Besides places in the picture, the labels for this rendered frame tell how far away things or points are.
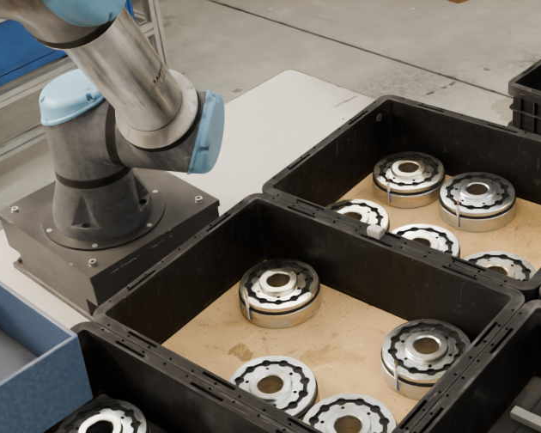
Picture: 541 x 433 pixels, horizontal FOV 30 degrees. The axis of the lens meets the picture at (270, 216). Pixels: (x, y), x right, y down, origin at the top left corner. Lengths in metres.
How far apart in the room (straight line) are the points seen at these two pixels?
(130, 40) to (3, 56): 2.00
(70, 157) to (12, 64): 1.75
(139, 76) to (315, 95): 0.84
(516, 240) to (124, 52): 0.57
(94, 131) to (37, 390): 0.64
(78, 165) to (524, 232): 0.63
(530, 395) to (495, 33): 2.77
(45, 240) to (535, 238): 0.71
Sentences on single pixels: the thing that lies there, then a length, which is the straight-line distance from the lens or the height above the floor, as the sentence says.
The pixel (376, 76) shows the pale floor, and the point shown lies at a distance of 3.56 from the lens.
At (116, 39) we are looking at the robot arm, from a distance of 1.14.
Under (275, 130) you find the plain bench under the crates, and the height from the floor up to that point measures 0.70.
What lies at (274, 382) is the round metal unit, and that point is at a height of 0.85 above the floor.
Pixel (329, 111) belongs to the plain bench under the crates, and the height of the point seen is 0.70.
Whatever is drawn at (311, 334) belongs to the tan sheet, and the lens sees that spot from 1.23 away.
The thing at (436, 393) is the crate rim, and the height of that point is 0.93.
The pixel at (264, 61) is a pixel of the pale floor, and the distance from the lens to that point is 3.74.
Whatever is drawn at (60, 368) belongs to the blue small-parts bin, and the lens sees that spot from 0.83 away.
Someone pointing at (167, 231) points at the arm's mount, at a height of 0.80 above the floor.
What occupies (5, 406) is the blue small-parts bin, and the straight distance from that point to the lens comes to 0.81.
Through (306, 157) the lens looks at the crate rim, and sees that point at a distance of 1.37.
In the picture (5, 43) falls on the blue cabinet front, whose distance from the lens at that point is 3.15.
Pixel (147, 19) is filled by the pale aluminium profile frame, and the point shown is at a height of 0.31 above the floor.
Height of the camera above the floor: 1.65
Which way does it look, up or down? 35 degrees down
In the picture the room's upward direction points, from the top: 8 degrees counter-clockwise
